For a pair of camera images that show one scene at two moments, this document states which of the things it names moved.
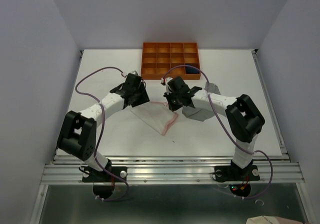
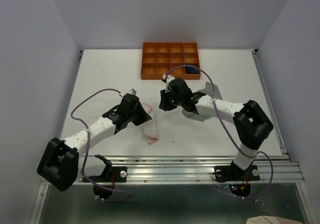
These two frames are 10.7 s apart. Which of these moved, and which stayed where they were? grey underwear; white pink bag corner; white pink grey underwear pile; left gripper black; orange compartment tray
Moved: white pink grey underwear pile; left gripper black
Stayed: white pink bag corner; orange compartment tray; grey underwear
